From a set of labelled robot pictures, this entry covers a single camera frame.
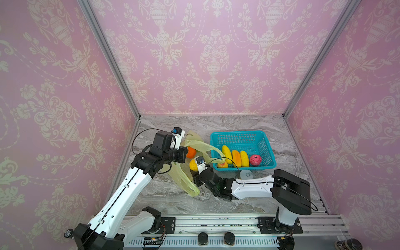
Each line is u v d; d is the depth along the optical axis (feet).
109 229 1.24
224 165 2.91
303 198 1.50
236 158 3.02
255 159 2.96
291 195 1.45
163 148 1.77
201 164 2.31
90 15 2.35
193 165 2.60
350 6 2.25
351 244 2.01
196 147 2.74
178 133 2.12
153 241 2.40
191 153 3.08
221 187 2.06
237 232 2.40
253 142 3.39
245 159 3.03
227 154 3.08
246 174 2.79
